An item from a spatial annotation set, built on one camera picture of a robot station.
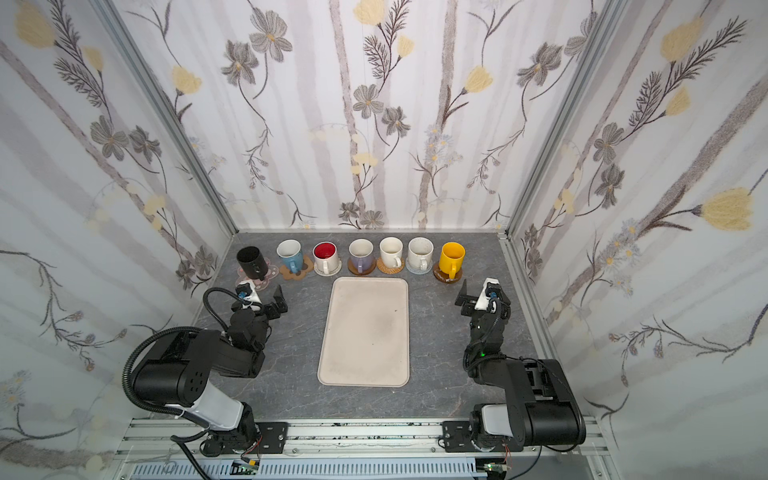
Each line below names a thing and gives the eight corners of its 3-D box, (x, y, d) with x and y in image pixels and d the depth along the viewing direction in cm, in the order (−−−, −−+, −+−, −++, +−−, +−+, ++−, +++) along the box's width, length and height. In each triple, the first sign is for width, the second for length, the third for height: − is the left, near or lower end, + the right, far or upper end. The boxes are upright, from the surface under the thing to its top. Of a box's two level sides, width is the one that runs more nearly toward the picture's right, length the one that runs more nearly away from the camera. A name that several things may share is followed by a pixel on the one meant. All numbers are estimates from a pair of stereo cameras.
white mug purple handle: (349, 280, 108) (346, 263, 100) (352, 255, 115) (349, 238, 107) (371, 280, 108) (370, 263, 100) (373, 255, 115) (372, 238, 107)
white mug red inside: (314, 279, 108) (309, 265, 101) (318, 256, 115) (314, 241, 108) (337, 279, 108) (333, 265, 101) (340, 256, 115) (337, 241, 108)
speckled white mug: (408, 278, 109) (410, 262, 101) (407, 253, 116) (409, 236, 109) (431, 278, 109) (435, 262, 101) (429, 253, 116) (432, 236, 109)
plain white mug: (377, 273, 110) (376, 255, 102) (382, 253, 116) (382, 235, 108) (398, 277, 109) (400, 258, 101) (402, 256, 115) (404, 238, 107)
